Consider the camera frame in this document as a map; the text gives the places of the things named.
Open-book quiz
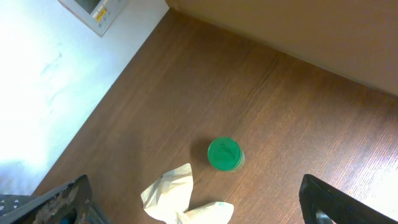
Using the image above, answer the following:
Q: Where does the green lid jar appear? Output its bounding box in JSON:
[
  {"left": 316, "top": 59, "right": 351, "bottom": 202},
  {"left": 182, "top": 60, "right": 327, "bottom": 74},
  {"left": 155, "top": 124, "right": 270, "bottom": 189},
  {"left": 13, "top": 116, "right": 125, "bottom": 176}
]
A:
[{"left": 207, "top": 137, "right": 245, "bottom": 172}]

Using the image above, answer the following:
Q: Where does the grey wall panel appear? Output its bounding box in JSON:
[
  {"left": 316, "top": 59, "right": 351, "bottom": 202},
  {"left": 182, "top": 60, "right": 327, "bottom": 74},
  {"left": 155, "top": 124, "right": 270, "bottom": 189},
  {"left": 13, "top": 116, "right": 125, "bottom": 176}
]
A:
[{"left": 58, "top": 0, "right": 129, "bottom": 37}]

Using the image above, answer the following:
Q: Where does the right beige paper pouch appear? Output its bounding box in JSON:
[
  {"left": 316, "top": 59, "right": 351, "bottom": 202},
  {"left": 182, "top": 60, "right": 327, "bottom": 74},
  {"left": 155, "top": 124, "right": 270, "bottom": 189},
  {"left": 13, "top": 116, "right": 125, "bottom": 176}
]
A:
[{"left": 141, "top": 163, "right": 234, "bottom": 224}]

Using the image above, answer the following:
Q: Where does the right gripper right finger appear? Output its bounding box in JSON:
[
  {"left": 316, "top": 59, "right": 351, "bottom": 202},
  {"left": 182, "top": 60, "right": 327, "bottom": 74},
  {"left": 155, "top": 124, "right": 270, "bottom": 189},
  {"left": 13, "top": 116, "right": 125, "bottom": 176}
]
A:
[{"left": 299, "top": 174, "right": 397, "bottom": 224}]

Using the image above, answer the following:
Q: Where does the grey plastic basket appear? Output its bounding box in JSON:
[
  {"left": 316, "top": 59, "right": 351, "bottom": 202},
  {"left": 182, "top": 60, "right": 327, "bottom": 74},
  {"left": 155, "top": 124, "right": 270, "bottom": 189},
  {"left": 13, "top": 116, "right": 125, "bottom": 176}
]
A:
[{"left": 1, "top": 195, "right": 111, "bottom": 224}]

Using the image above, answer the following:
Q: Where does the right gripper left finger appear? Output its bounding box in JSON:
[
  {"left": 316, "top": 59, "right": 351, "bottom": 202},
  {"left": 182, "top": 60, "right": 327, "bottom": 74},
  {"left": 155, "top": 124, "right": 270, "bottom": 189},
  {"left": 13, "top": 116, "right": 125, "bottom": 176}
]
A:
[{"left": 1, "top": 175, "right": 93, "bottom": 224}]

